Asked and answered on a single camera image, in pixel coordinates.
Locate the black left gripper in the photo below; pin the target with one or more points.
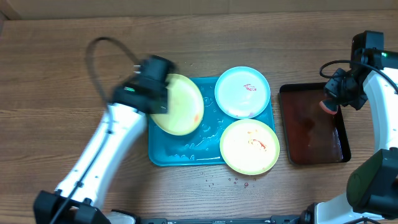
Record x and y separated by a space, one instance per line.
165 101

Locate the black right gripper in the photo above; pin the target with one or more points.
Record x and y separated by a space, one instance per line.
334 89

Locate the pink green round sponge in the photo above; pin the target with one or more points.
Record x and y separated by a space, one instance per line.
329 106

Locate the yellow plate with red stain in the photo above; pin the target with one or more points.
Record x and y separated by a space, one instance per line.
185 109

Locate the light blue plate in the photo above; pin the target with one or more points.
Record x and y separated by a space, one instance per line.
242 92

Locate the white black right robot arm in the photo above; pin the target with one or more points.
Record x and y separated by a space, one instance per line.
371 191

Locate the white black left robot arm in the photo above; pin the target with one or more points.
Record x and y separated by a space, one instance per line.
78 198

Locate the dark brown rectangular tray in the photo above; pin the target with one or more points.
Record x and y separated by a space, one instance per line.
312 136

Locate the teal plastic tray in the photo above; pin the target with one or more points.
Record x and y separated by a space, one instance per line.
202 146

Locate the yellow plate near tray edge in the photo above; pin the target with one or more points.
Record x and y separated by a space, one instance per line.
249 147

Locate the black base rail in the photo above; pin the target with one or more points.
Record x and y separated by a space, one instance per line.
276 219

